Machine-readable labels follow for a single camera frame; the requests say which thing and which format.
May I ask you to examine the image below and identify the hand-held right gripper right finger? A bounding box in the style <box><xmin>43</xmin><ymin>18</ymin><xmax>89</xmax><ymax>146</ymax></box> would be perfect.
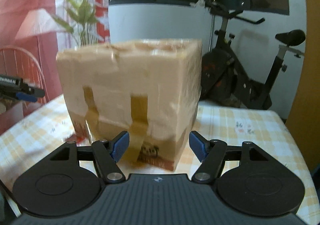
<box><xmin>189</xmin><ymin>131</ymin><xmax>273</xmax><ymax>184</ymax></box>

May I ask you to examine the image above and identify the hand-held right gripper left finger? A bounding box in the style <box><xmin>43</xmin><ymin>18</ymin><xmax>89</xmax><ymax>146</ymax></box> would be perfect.
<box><xmin>49</xmin><ymin>131</ymin><xmax>130</xmax><ymax>184</ymax></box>

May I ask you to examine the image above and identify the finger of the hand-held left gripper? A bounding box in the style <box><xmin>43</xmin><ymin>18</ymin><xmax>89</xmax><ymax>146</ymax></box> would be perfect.
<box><xmin>22</xmin><ymin>82</ymin><xmax>45</xmax><ymax>98</ymax></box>
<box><xmin>15</xmin><ymin>93</ymin><xmax>38</xmax><ymax>102</ymax></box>

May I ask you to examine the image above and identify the brown paper panda bag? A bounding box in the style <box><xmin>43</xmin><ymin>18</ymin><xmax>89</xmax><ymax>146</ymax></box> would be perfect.
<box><xmin>55</xmin><ymin>38</ymin><xmax>202</xmax><ymax>172</ymax></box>

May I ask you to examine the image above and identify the black exercise bike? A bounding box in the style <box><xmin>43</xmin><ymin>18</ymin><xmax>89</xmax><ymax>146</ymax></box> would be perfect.
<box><xmin>190</xmin><ymin>0</ymin><xmax>307</xmax><ymax>110</ymax></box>

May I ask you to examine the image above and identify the thin metal pole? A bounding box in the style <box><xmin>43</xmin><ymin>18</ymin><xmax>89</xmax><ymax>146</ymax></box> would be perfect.
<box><xmin>209</xmin><ymin>15</ymin><xmax>215</xmax><ymax>52</ymax></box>

